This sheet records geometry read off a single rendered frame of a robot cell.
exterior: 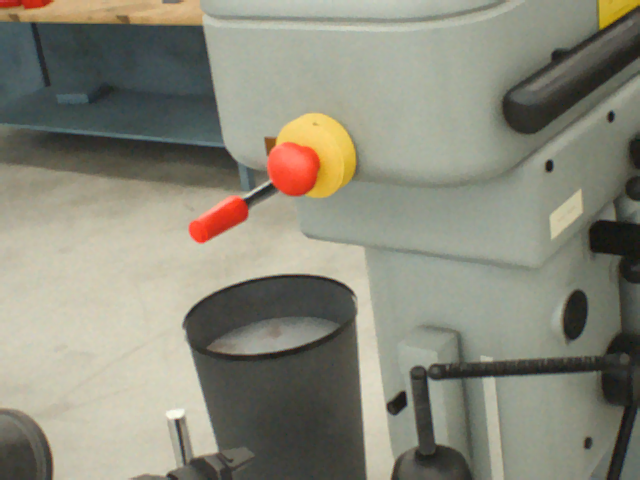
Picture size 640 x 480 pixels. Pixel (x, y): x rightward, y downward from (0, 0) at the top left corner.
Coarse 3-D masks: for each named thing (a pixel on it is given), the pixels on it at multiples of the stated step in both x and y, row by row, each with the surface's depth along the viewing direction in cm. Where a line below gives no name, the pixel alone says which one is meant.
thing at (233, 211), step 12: (252, 192) 101; (264, 192) 102; (276, 192) 103; (228, 204) 98; (240, 204) 99; (252, 204) 101; (204, 216) 97; (216, 216) 97; (228, 216) 98; (240, 216) 99; (192, 228) 96; (204, 228) 96; (216, 228) 97; (228, 228) 98; (204, 240) 96
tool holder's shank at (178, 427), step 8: (168, 416) 152; (176, 416) 152; (184, 416) 152; (168, 424) 152; (176, 424) 152; (184, 424) 152; (176, 432) 152; (184, 432) 152; (176, 440) 153; (184, 440) 153; (176, 448) 153; (184, 448) 153; (192, 448) 154; (176, 456) 154; (184, 456) 153; (192, 456) 154; (176, 464) 155; (184, 464) 154
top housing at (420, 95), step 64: (256, 0) 90; (320, 0) 86; (384, 0) 83; (448, 0) 82; (512, 0) 86; (576, 0) 93; (256, 64) 92; (320, 64) 88; (384, 64) 85; (448, 64) 84; (512, 64) 86; (256, 128) 94; (384, 128) 87; (448, 128) 85
